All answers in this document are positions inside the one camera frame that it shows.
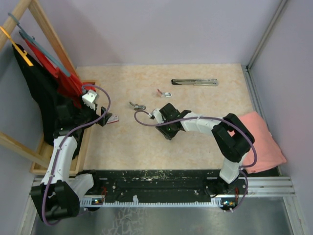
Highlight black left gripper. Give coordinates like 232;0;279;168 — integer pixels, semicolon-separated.
73;94;112;126

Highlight large black chrome stapler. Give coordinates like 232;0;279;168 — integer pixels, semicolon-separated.
171;79;219;86

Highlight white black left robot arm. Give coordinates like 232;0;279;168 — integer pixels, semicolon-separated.
30;91;112;225

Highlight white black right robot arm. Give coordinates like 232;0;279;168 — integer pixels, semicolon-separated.
152;103;255;194

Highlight red white staple box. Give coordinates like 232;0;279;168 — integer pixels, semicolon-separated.
107;115;119;124

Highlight red hanging garment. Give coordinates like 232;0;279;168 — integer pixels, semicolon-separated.
25;39;87;103

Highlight black hanging garment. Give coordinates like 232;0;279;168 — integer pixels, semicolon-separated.
12;47;73;146

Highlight pink folded cloth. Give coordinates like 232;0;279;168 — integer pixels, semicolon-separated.
239;111;287;174

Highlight yellow clothes hanger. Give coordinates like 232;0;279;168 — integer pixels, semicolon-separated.
0;26;34;67

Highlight teal clothes hanger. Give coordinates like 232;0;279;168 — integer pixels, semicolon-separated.
8;12;71;77

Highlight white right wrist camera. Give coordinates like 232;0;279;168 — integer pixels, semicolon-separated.
150;108;164;124

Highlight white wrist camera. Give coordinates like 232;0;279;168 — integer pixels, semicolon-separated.
82;90;99;110
150;108;164;124

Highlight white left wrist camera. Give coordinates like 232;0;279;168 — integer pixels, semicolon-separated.
82;90;99;110

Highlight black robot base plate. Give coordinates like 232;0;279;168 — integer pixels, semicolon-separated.
87;169;246;203

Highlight wooden clothes rack frame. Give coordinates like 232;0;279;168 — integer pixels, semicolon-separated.
0;0;101;176

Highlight aluminium rail frame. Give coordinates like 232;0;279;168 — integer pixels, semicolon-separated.
18;176;308;235

